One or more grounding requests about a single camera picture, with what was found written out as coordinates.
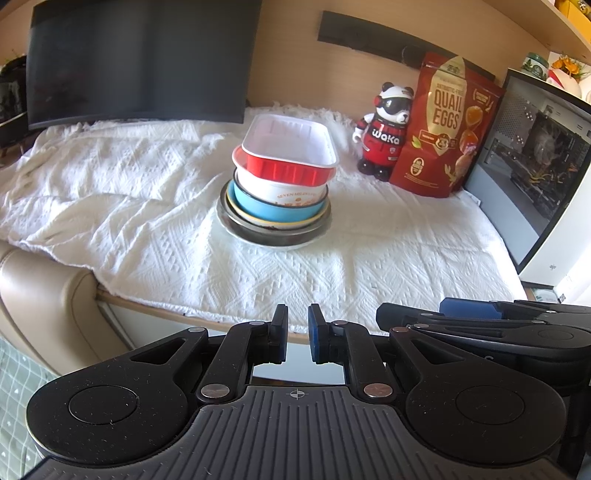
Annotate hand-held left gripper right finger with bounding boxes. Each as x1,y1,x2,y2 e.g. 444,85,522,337
308,304,475,403

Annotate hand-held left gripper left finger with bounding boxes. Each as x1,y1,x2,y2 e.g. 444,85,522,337
121,304,290,403

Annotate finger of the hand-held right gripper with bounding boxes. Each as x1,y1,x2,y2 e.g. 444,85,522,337
376,302,591,348
438,298,591,325

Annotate stainless steel bowl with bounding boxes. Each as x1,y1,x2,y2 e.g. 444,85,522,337
221,182,332,247

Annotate cream bowl with yellow rim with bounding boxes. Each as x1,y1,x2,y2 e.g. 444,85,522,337
228,185,331,232

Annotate blue enamel bowl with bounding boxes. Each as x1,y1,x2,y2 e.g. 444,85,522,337
232,178,325,223

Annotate white printed paper bowl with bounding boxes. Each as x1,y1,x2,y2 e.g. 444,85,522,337
233,166,329,205

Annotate red rectangular foil tray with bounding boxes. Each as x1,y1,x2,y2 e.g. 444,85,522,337
241,114,339,185

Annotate white computer case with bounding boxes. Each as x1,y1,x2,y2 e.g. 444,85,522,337
464,68,591,291

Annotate panda figurine in red suit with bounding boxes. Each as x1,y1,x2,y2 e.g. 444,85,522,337
353,82,413,182

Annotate white knitted cloth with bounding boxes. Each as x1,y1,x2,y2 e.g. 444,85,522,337
0,102,528,326

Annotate red snack bag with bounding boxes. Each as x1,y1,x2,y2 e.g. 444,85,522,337
389,52,507,199

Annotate white decorative pumpkin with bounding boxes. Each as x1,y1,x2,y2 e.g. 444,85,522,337
549,68,583,99

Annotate green and white jar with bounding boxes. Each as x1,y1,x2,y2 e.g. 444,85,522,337
522,52,551,82

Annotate orange artificial flowers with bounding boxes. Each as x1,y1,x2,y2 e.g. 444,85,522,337
551,54,591,82

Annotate green checkered cloth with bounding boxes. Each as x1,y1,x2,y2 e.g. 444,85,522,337
0,337,62,464

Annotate black monitor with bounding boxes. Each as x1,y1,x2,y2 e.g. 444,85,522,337
25,0,262,133

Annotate black wall strip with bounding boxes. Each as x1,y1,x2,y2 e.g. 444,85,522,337
318,11,496,82

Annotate wooden wall shelf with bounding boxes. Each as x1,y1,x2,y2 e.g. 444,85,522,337
485,0,591,59

